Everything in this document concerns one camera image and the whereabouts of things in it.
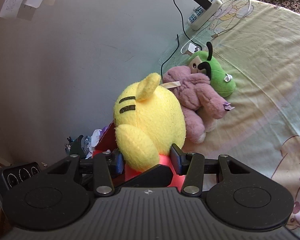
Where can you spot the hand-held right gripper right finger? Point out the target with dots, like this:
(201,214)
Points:
(176,161)

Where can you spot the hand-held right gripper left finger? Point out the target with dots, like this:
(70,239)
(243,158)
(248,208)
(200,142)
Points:
(119,165)

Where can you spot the red cardboard box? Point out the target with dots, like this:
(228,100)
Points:
(106,140)

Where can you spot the yellow plush toy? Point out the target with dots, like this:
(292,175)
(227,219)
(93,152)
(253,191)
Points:
(150,120)

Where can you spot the pink plush toy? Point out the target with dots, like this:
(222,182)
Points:
(192,95)

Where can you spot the pile of clothes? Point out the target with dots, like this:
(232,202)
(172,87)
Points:
(87,142)

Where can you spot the green plush toy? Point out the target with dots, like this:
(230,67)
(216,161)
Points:
(218,77)

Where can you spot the black device with dials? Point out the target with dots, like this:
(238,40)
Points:
(17,176)

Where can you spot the printed bed sheet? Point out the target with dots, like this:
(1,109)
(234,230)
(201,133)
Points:
(265,92)

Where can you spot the white charger plug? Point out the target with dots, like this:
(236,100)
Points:
(193,48)

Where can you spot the white power strip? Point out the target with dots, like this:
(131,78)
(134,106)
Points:
(202,15)

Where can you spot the black power adapter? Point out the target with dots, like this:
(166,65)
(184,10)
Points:
(202,1)

